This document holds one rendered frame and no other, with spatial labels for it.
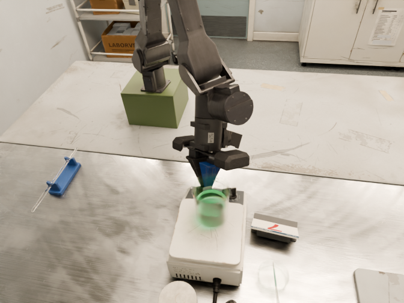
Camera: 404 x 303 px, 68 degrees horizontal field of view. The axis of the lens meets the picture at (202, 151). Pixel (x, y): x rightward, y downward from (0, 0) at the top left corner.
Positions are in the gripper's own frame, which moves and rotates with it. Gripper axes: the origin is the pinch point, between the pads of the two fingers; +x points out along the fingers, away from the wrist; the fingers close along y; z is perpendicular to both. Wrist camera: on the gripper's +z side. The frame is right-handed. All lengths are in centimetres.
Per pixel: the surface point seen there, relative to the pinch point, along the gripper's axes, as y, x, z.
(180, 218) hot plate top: -5.0, 5.0, -9.7
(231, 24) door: 211, -70, 194
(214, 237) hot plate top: -11.5, 6.5, -6.9
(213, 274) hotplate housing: -13.1, 12.3, -8.3
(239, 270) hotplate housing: -16.6, 10.6, -5.6
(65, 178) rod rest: 28.3, 5.5, -21.6
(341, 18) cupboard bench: 96, -65, 212
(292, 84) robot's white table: 17, -17, 48
